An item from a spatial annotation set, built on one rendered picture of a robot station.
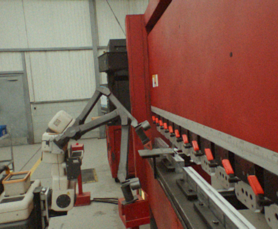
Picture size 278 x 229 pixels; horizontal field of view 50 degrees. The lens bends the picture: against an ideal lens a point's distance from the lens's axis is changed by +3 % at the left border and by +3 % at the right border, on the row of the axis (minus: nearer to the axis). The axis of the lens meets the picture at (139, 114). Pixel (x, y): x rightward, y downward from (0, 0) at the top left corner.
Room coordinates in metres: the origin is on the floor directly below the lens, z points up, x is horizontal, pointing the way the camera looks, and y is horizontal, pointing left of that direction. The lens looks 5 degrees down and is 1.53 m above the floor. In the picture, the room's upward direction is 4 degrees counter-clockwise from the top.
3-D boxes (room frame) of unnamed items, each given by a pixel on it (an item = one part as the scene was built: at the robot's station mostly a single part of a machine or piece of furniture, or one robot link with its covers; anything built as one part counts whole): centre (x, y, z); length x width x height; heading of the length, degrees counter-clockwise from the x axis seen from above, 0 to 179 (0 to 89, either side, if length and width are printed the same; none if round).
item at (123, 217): (1.88, 0.08, 0.75); 0.20 x 0.16 x 0.18; 17
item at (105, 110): (3.50, 0.35, 1.42); 0.45 x 0.12 x 0.36; 19
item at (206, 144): (1.40, -0.35, 1.18); 0.15 x 0.09 x 0.17; 5
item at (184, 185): (1.76, -0.26, 0.89); 0.30 x 0.05 x 0.03; 5
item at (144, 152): (2.35, -0.11, 1.00); 0.26 x 0.18 x 0.01; 95
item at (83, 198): (3.92, 0.87, 0.41); 0.25 x 0.20 x 0.83; 95
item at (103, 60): (3.57, 0.28, 1.53); 0.51 x 0.25 x 0.85; 19
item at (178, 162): (2.31, -0.26, 0.92); 0.39 x 0.06 x 0.10; 5
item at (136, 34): (3.35, -0.34, 1.15); 0.85 x 0.25 x 2.30; 95
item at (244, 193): (1.00, -0.39, 1.18); 0.15 x 0.09 x 0.17; 5
